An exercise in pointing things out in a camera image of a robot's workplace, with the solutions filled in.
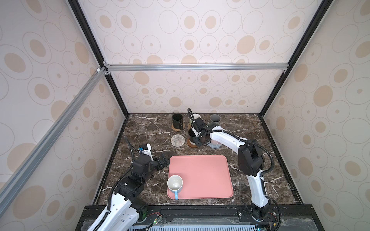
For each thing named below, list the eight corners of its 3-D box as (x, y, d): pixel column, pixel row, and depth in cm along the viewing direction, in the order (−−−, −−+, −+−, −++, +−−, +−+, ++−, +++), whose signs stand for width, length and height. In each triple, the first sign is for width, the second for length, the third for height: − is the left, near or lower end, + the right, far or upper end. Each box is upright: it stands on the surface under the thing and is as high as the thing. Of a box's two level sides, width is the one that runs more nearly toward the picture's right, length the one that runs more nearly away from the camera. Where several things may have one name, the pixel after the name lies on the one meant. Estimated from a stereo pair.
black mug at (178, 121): (170, 126, 114) (169, 117, 107) (177, 120, 118) (176, 111, 111) (181, 132, 111) (180, 124, 103) (187, 125, 115) (187, 117, 107)
